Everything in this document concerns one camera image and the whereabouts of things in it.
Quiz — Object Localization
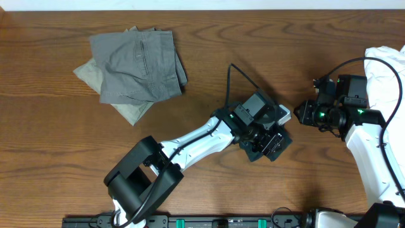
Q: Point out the dark teal t-shirt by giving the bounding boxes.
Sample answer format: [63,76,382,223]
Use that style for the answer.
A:
[239,125,292,162]

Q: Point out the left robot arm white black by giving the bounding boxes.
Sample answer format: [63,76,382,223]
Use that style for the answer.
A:
[104,91,291,227]

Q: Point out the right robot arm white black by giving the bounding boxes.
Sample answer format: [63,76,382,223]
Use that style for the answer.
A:
[294,75,404,227]

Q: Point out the white crumpled garment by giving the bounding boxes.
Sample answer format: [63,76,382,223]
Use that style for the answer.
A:
[364,46,404,172]

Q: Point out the beige folded garment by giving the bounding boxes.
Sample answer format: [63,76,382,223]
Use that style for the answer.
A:
[73,58,153,125]

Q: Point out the grey folded shorts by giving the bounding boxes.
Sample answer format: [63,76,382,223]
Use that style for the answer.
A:
[89,30,187,105]

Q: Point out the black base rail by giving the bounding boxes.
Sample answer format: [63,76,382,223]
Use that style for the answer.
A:
[61,209,318,228]

